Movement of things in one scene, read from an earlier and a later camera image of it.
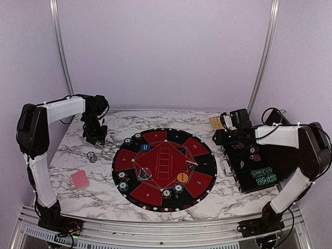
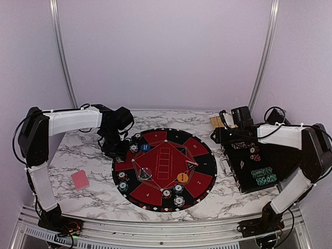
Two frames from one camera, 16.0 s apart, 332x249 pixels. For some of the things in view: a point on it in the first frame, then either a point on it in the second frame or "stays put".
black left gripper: (100, 137) -> (121, 152)
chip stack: (166, 194) stays put
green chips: (123, 186) stays put
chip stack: (137, 136) stays put
